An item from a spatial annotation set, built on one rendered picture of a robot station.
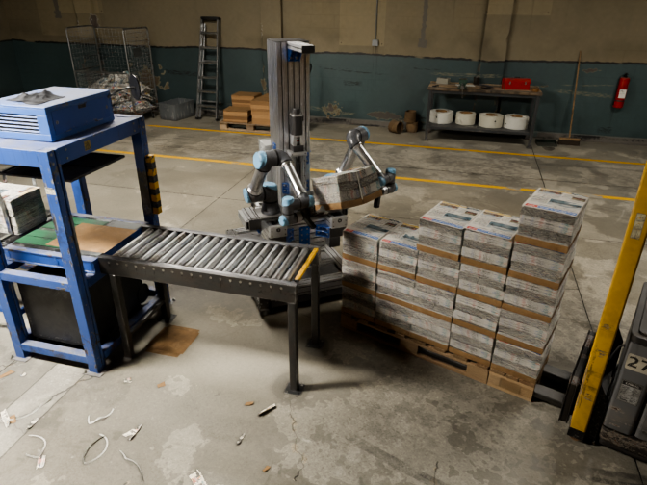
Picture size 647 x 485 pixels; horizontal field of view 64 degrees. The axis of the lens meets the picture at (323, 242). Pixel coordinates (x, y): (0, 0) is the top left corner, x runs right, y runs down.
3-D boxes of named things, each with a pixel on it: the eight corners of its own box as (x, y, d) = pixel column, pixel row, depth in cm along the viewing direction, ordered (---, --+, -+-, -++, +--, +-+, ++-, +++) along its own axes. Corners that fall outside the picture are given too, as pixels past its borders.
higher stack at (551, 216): (503, 354, 374) (537, 185, 317) (546, 370, 359) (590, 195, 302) (485, 384, 345) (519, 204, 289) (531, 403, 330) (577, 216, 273)
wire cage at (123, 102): (160, 116, 1051) (148, 25, 975) (137, 126, 979) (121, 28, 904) (108, 113, 1079) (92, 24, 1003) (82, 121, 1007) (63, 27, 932)
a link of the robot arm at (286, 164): (284, 154, 367) (312, 210, 348) (271, 156, 362) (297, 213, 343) (289, 143, 358) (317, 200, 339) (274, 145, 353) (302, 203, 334)
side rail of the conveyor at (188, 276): (298, 299, 312) (297, 282, 307) (296, 304, 308) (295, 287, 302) (105, 269, 343) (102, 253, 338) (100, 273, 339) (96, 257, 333)
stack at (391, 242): (364, 304, 433) (369, 212, 396) (504, 355, 374) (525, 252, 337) (339, 326, 404) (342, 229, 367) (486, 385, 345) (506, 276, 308)
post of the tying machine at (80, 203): (109, 291, 448) (72, 110, 380) (103, 295, 441) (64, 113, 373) (100, 289, 450) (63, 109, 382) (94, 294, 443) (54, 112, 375)
